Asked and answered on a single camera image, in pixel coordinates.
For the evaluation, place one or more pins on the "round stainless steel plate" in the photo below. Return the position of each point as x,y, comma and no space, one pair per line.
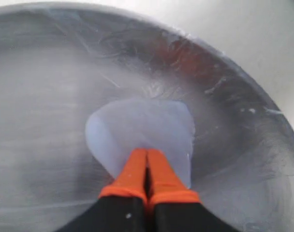
61,62

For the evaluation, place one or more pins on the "blue soap blob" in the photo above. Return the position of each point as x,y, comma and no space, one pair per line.
119,127

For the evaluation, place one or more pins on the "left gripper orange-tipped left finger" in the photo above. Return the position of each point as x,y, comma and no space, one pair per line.
121,204

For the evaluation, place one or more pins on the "left gripper orange-tipped right finger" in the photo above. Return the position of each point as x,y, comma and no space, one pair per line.
174,207

